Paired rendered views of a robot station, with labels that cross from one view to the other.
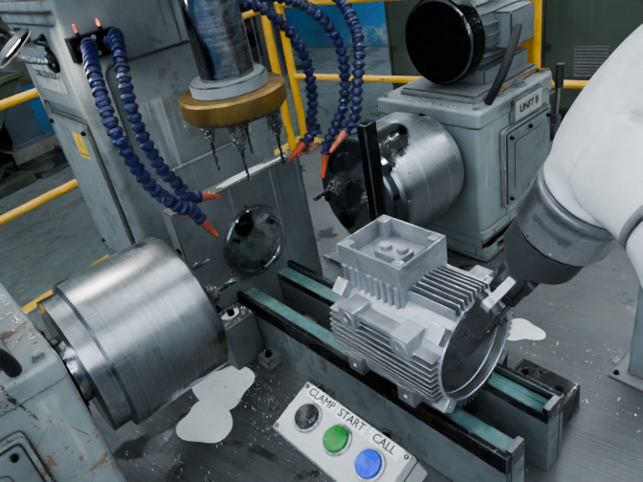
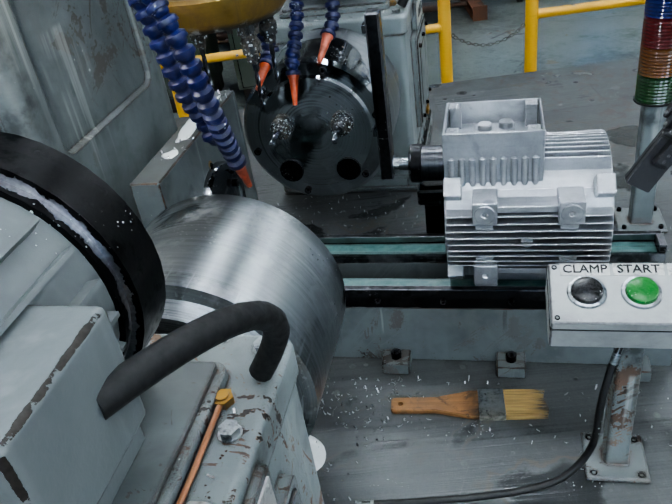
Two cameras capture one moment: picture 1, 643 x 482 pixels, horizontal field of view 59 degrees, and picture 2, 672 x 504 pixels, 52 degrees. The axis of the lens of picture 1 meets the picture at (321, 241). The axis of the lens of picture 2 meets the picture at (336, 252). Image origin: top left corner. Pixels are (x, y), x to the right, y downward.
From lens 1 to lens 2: 61 cm
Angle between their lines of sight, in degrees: 33
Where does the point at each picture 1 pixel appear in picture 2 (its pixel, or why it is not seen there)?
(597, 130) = not seen: outside the picture
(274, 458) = (409, 442)
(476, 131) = (402, 37)
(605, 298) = not seen: hidden behind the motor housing
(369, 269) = (495, 148)
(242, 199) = (207, 154)
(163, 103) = (63, 34)
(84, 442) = (311, 475)
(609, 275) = not seen: hidden behind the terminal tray
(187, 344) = (332, 310)
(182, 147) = (92, 102)
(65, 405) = (298, 419)
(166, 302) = (297, 258)
